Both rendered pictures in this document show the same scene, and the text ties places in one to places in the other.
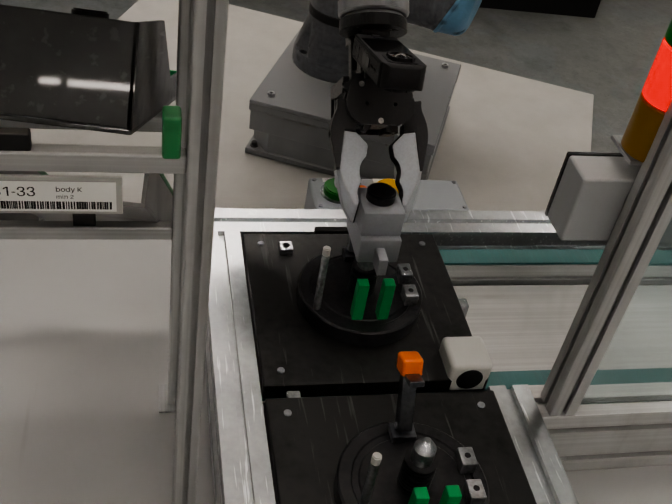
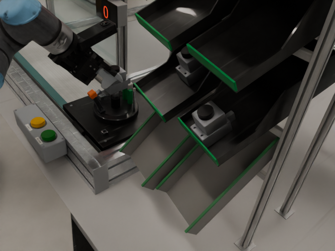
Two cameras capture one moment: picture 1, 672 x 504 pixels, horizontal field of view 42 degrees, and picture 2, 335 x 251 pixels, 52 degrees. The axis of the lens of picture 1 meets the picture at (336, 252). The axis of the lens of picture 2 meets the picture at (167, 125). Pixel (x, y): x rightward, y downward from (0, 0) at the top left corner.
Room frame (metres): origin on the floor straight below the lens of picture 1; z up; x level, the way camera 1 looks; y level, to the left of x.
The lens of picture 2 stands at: (0.97, 0.79, 1.63)
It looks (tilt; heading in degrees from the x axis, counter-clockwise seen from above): 40 degrees down; 243
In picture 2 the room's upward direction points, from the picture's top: 6 degrees clockwise
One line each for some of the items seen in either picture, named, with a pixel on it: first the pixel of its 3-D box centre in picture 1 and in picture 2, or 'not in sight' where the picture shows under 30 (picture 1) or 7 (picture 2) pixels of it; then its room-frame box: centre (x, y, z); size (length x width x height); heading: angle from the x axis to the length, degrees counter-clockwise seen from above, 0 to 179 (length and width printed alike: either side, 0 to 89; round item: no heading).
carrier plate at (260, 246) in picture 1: (357, 306); (115, 113); (0.73, -0.03, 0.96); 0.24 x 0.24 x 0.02; 16
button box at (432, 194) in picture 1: (385, 210); (40, 131); (0.96, -0.06, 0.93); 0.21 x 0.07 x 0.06; 106
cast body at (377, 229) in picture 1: (378, 223); (117, 76); (0.72, -0.04, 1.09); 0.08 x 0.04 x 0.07; 16
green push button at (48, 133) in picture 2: (338, 191); (48, 136); (0.94, 0.01, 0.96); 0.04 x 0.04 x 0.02
